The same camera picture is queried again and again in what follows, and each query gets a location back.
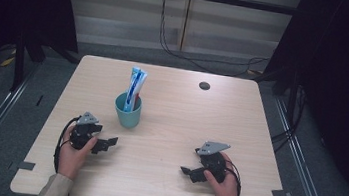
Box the teal cup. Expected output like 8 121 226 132
111 90 145 131

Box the blue white toothpaste tube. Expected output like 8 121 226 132
121 64 150 115

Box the black wall cable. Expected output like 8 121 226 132
151 0 278 82

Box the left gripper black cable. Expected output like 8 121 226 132
50 113 82 176

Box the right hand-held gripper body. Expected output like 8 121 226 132
191 139 233 185

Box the grey tape strip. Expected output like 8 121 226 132
17 159 37 173
270 188 294 196

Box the person's left hand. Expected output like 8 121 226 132
55 124 100 184

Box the black floor cable bundle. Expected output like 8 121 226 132
269 83 310 156

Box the black metal stand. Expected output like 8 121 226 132
9 29 31 94

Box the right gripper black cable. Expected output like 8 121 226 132
220 158 246 196

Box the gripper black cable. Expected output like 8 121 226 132
50 113 82 176
220 158 246 196

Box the yellow floor scrap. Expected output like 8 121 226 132
0 54 16 69

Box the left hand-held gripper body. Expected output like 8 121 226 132
67 109 106 153

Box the dark round table grommet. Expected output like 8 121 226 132
198 80 212 92

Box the person's right hand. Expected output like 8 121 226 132
200 149 246 196

